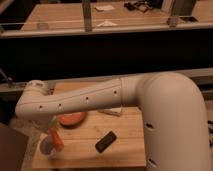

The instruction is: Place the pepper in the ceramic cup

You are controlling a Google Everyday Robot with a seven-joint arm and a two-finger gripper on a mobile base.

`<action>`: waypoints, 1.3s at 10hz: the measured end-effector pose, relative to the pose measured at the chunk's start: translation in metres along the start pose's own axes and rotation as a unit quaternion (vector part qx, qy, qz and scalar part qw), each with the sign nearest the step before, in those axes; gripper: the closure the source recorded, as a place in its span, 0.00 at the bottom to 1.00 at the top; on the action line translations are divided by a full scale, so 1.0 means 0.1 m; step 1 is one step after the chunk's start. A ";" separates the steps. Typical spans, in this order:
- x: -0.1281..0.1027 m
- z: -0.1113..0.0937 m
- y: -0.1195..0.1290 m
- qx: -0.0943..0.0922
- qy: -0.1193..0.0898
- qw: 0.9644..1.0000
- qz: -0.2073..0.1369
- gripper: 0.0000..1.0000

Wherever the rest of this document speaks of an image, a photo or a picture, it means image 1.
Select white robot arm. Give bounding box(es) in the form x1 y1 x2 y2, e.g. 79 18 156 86
15 72 212 171

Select white crumpled paper piece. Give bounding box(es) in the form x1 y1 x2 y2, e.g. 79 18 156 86
99 107 122 117

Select orange bowl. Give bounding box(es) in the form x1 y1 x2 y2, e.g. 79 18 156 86
57 112 87 127

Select black rectangular block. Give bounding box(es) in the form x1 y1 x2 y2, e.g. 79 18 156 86
95 131 117 153

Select white cloth on far table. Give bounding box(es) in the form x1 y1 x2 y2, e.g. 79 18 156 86
97 20 118 27

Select white paper on far table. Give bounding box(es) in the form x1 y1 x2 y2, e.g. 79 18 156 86
94 5 115 11

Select black tools on far table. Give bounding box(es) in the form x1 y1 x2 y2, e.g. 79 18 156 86
124 0 153 13

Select metal frame post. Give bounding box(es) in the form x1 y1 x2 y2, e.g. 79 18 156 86
167 0 197 27
82 0 92 32

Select metal frame post right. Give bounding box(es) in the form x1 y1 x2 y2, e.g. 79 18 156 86
167 0 197 27

